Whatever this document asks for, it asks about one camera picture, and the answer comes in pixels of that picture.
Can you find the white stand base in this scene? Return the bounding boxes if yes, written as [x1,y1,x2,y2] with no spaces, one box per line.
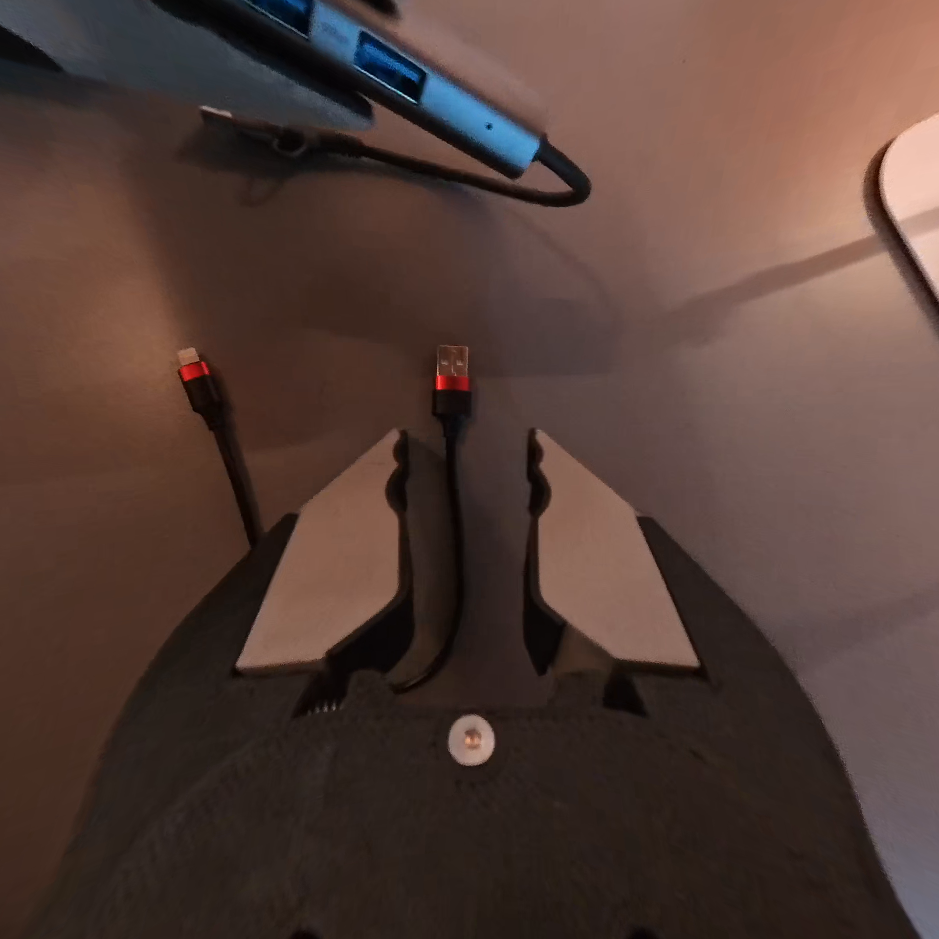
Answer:
[866,113,939,309]

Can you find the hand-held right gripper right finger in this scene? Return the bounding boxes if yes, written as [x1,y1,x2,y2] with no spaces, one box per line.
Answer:
[521,427,703,698]

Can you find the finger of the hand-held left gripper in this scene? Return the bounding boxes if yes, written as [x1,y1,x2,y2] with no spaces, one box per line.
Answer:
[0,0,373,133]

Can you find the dark grey usb hub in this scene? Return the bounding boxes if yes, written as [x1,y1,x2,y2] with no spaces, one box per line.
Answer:
[154,0,594,210]

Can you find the black cable with red plugs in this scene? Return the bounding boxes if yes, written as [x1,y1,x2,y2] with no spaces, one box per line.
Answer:
[176,345,474,694]

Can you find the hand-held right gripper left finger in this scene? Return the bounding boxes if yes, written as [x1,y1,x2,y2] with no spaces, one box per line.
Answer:
[235,427,452,683]

